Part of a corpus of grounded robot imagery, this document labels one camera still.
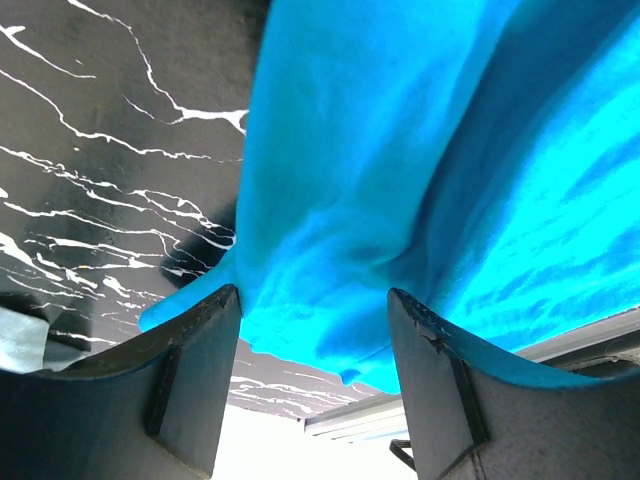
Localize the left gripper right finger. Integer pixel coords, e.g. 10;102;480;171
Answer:
387;289;639;479

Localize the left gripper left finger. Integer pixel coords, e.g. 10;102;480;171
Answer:
1;285;241;479

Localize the blue t-shirt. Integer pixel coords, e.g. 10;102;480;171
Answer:
139;1;639;394

